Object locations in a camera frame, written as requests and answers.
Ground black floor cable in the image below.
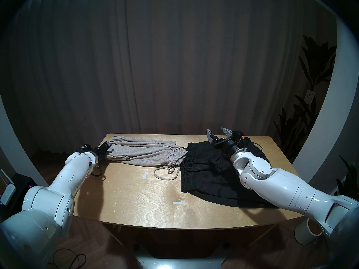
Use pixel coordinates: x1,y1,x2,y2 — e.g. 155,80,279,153
48,249,87,269

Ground grey drawstring pants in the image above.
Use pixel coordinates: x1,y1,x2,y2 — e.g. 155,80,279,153
104,136,188,180

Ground small white box device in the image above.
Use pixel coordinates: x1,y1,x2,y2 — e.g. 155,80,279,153
0,184,16,206

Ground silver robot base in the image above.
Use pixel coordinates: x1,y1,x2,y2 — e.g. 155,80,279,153
133,243,233,269

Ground tall dark leafy plant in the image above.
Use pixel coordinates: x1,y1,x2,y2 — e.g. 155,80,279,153
273,35,337,162

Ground black drawstring pants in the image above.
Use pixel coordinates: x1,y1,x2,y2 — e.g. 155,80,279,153
180,141,281,208

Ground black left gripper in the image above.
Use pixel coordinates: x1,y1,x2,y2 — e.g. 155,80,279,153
89,142,112,162

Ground white cylindrical plant pot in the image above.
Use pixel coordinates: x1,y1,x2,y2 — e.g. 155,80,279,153
294,217,323,245

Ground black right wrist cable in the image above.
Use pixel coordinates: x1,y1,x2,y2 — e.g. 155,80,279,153
238,137,264,153

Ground brown pleated curtain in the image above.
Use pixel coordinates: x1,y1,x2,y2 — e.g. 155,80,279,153
6,0,337,159

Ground black computer tower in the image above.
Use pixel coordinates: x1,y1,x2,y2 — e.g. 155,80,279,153
1,173,37,218

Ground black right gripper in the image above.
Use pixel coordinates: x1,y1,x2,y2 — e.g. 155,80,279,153
207,127,244,157

